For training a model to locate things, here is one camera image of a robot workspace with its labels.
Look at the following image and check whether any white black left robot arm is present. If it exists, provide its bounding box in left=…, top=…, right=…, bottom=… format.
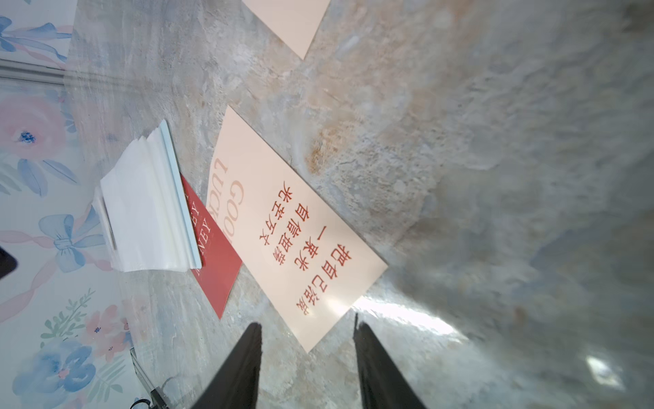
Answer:
left=0, top=248, right=19, bottom=279

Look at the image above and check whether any pink good luck card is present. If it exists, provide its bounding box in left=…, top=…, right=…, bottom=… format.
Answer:
left=206, top=107, right=388, bottom=351

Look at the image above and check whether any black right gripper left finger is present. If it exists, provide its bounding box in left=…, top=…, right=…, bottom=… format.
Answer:
left=192, top=322, right=262, bottom=409

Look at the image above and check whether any red and cream card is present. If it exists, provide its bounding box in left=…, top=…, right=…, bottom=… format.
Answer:
left=243, top=0, right=330, bottom=60

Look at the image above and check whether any red money card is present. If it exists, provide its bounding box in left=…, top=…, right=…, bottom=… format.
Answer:
left=182, top=177, right=242, bottom=319

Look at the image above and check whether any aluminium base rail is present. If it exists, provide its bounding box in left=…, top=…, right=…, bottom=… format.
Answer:
left=129, top=348, right=170, bottom=409

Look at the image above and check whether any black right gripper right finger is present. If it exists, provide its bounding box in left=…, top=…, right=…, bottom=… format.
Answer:
left=353, top=315, right=426, bottom=409

